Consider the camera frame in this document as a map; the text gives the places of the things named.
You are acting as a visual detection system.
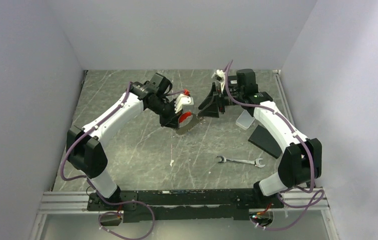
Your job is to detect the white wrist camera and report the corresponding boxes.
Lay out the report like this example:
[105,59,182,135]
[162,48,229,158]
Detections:
[174,89,194,114]
[211,69,226,92]

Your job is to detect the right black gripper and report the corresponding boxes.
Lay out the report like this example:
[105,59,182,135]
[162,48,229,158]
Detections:
[198,82,243,119]

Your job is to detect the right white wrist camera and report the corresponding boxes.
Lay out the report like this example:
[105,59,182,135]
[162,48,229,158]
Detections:
[211,69,226,92]

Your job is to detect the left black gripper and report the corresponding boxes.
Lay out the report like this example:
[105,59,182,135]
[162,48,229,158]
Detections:
[148,97,184,130]

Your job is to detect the aluminium frame rail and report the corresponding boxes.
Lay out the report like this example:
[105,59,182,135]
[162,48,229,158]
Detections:
[28,190,340,240]

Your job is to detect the black flat plate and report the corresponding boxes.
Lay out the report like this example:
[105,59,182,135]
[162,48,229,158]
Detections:
[248,125,282,159]

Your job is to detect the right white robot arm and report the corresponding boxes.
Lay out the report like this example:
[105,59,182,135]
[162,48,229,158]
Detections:
[199,68,322,208]

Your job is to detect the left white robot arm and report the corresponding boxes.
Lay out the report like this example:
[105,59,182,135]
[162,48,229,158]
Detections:
[60,73,194,210]

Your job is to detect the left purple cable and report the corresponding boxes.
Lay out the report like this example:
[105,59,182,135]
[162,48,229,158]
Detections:
[59,82,157,240]

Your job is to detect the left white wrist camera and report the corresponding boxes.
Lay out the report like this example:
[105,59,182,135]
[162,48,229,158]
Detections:
[174,89,194,114]

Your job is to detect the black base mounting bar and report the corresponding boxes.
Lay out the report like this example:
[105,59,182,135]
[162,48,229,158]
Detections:
[87,188,283,223]

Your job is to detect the silver combination wrench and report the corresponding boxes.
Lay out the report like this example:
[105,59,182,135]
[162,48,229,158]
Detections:
[215,155,266,168]

